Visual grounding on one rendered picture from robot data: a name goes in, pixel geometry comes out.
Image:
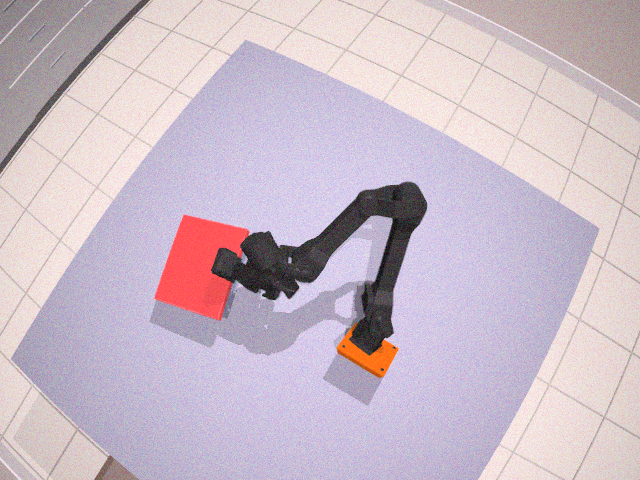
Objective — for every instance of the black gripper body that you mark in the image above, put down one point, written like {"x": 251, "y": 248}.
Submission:
{"x": 225, "y": 266}

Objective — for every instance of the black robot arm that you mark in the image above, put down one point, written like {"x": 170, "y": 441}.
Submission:
{"x": 404, "y": 203}

